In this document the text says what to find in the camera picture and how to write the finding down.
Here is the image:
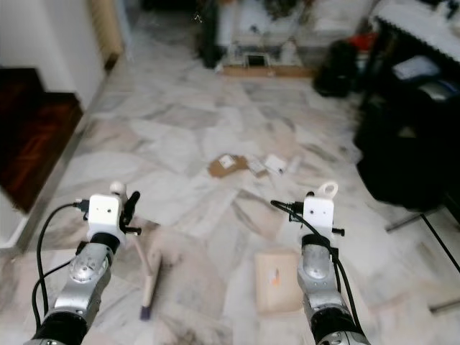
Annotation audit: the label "table with white cloth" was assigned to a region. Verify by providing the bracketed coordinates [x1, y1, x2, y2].
[370, 0, 460, 58]

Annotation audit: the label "wooden broom with purple bristles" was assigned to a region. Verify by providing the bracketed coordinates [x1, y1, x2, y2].
[133, 234, 165, 321]

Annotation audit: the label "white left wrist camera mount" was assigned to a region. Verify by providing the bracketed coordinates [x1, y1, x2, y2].
[87, 181, 127, 242]

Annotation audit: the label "large black bag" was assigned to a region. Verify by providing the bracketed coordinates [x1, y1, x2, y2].
[354, 75, 460, 211]

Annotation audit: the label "thin black floor cable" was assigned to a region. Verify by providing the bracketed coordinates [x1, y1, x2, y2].
[420, 212, 460, 274]

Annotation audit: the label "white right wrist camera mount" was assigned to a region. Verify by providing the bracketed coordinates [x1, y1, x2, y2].
[302, 181, 339, 239]

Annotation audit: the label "light wooden door frame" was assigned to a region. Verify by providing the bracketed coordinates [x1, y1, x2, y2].
[90, 0, 127, 70]

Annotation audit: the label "dark wooden stairs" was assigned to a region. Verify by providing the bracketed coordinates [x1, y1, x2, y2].
[0, 67, 84, 213]

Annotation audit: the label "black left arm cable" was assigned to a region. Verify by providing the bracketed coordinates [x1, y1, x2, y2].
[32, 203, 91, 335]

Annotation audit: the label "beige dustpan with long handle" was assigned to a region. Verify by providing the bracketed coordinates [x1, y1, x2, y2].
[254, 248, 308, 316]

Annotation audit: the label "brown cardboard piece with label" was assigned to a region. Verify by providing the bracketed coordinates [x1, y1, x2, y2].
[208, 154, 249, 178]

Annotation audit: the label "white cabinet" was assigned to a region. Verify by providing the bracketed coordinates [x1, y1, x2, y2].
[219, 0, 374, 50]

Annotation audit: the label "red cloth item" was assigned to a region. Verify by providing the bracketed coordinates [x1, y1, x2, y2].
[348, 32, 375, 51]

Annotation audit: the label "grey metal chair leg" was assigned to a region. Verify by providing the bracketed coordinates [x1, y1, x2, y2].
[428, 296, 460, 315]

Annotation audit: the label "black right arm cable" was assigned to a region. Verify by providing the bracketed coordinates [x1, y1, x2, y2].
[271, 201, 364, 331]

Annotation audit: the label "small black bag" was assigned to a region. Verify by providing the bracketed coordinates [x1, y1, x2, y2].
[313, 38, 367, 98]

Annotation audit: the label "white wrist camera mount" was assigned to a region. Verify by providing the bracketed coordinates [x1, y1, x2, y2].
[302, 181, 339, 239]
[87, 181, 127, 242]

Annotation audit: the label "flat wooden board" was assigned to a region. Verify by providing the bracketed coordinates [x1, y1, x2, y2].
[219, 65, 316, 78]

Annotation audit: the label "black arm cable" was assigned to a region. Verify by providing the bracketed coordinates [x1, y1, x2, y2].
[271, 201, 364, 331]
[32, 203, 91, 335]

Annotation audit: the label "dark upright post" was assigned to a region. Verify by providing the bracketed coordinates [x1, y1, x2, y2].
[200, 0, 221, 70]

